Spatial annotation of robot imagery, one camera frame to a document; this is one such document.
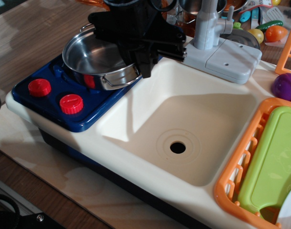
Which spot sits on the left red stove knob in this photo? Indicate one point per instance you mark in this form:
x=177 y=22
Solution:
x=39 y=87

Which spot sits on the white plate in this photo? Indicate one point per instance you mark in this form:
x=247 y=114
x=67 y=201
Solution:
x=284 y=216

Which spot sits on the right red stove knob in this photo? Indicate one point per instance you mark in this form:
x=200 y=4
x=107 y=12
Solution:
x=71 y=104

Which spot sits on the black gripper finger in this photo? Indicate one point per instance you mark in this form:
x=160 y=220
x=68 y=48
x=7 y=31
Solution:
x=146 y=57
x=127 y=51

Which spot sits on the teal toy utensil handle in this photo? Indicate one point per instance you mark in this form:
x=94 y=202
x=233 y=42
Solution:
x=245 y=16

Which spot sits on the green cutting board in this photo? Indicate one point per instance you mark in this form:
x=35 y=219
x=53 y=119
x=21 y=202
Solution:
x=268 y=179

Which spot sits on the orange dish rack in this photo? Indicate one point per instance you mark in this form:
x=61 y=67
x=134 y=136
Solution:
x=229 y=183

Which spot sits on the orange wire rack piece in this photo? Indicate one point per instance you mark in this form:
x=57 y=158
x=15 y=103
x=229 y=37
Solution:
x=284 y=58

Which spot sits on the red stove knob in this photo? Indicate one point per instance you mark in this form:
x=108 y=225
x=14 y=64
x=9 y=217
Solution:
x=39 y=87
x=71 y=104

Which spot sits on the yellow toy potato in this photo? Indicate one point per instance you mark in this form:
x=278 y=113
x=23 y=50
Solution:
x=258 y=34

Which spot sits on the blue toy stove top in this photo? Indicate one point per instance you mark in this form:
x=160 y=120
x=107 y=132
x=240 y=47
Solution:
x=76 y=88

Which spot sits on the steel pot lid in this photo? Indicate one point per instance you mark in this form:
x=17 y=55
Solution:
x=242 y=37

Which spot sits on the black bracket with screw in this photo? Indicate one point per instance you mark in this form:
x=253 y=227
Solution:
x=13 y=220

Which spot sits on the stainless steel pan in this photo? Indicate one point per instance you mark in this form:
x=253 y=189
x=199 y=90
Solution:
x=97 y=64

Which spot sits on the orange toy tomato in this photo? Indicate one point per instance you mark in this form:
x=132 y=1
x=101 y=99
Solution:
x=275 y=33

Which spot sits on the grey toy faucet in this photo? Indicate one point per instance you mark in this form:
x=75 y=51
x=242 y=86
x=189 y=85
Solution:
x=217 y=56

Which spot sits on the purple toy vegetable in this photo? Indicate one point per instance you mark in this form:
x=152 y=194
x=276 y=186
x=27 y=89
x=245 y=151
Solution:
x=281 y=87

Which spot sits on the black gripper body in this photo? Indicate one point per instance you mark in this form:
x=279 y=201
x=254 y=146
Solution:
x=136 y=24

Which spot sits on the white toy spatula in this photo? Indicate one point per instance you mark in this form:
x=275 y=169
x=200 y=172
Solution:
x=274 y=14

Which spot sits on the green toy cucumber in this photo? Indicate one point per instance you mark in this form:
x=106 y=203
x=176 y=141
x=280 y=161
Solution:
x=265 y=26

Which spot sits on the orange transparent pot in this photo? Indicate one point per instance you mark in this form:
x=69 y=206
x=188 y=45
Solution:
x=96 y=3

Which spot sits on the steel pot behind faucet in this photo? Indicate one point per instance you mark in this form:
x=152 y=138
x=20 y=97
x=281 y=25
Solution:
x=188 y=11

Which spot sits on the cream toy sink unit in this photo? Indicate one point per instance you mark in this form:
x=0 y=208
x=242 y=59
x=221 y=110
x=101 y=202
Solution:
x=168 y=139

